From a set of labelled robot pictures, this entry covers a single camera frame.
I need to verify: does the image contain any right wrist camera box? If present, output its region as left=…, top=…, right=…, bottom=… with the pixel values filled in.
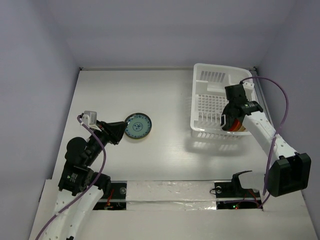
left=242, top=81, right=255, bottom=91

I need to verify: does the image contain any tan flower plate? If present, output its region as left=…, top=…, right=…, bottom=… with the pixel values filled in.
left=238, top=125, right=246, bottom=132

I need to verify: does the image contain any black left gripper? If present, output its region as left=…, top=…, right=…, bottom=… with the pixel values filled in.
left=85, top=118, right=128, bottom=165

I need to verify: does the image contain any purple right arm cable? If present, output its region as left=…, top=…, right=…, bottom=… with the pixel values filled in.
left=239, top=76, right=290, bottom=208

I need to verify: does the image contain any orange plate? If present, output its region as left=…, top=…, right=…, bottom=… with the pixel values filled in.
left=230, top=119, right=242, bottom=132

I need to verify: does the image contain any silver foil base strip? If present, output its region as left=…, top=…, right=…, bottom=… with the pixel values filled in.
left=125, top=181, right=217, bottom=211

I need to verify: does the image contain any aluminium side rail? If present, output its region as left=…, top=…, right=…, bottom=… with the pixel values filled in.
left=252, top=78, right=274, bottom=126

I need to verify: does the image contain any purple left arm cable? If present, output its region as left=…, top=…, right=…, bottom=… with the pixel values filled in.
left=34, top=114, right=108, bottom=240

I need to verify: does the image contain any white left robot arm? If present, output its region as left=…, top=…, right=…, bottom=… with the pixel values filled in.
left=36, top=116, right=128, bottom=240

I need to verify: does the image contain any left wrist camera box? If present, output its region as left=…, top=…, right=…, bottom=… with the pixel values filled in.
left=80, top=110, right=97, bottom=127

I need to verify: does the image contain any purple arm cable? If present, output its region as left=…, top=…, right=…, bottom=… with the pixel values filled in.
left=34, top=114, right=108, bottom=240
left=239, top=76, right=290, bottom=208

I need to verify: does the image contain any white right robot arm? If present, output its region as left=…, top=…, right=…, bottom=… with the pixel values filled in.
left=221, top=83, right=312, bottom=197

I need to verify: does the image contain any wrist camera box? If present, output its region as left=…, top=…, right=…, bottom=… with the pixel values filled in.
left=80, top=110, right=97, bottom=127
left=242, top=81, right=255, bottom=91

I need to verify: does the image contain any black plate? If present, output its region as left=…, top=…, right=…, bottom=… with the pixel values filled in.
left=220, top=114, right=235, bottom=132

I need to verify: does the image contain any white plastic dish rack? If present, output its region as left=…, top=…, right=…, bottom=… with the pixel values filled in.
left=190, top=63, right=252, bottom=140

